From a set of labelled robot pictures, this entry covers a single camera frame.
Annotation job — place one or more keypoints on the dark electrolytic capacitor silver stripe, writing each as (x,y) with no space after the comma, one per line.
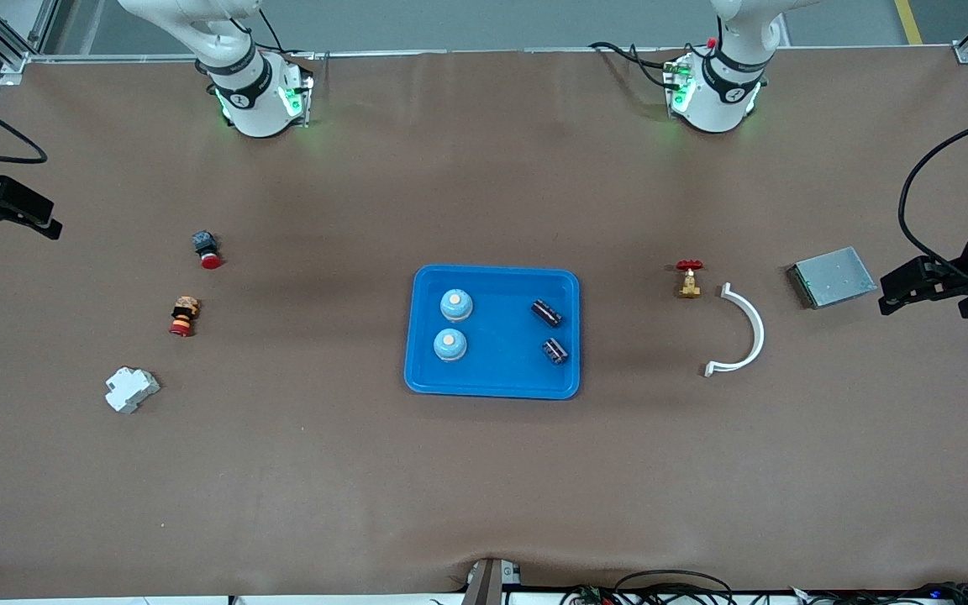
(555,350)

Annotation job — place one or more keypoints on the brown electrolytic capacitor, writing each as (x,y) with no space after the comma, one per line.
(546,313)

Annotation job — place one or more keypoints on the blue bell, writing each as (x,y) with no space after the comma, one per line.
(450,344)
(456,305)

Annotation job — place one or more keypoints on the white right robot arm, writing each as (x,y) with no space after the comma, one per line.
(253,105)

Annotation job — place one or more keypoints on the blue plastic tray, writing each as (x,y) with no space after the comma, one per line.
(501,370)

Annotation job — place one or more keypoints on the silver metal module box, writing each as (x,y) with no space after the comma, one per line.
(833,277)

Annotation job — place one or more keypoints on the red black push button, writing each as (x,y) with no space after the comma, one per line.
(209,252)

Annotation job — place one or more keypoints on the white circuit breaker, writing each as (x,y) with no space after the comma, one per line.
(131,390)

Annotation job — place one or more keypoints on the brass valve red handwheel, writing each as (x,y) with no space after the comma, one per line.
(689,288)

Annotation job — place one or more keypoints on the aluminium profile stub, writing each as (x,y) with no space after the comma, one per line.
(488,588)

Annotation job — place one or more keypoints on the white semicircular plastic bracket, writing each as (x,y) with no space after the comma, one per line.
(758,332)

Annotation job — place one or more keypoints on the orange red button switch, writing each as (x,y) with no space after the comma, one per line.
(184,318)

